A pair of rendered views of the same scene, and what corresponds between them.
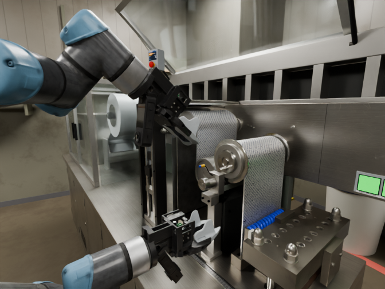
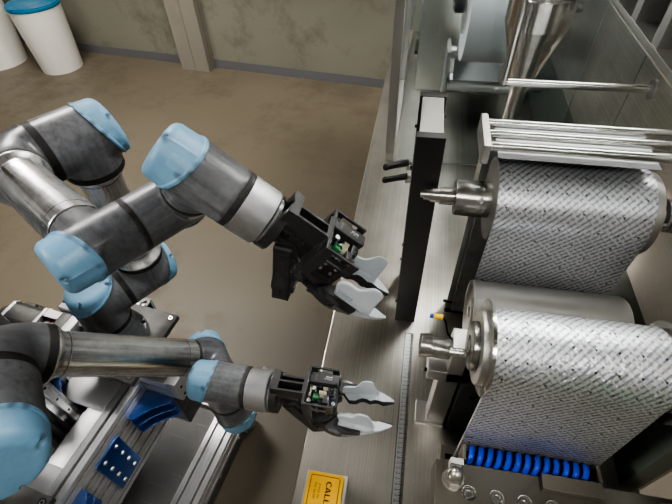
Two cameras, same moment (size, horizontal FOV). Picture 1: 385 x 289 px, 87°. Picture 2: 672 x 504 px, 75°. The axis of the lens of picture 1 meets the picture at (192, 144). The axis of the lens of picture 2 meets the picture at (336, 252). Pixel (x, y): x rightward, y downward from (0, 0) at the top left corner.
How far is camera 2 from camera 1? 55 cm
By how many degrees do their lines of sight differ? 55
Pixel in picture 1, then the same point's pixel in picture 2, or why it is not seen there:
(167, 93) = (315, 246)
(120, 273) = (231, 403)
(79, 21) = (148, 172)
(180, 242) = (307, 414)
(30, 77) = (88, 279)
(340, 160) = not seen: outside the picture
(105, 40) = (187, 192)
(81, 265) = (202, 375)
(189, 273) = (375, 415)
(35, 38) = not seen: outside the picture
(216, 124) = (563, 227)
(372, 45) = not seen: outside the picture
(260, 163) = (544, 397)
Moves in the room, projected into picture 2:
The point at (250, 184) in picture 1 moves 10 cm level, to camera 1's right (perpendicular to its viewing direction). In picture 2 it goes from (498, 409) to (558, 459)
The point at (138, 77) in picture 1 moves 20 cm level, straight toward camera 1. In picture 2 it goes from (246, 235) to (104, 363)
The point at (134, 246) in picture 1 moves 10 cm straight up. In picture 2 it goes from (253, 388) to (242, 358)
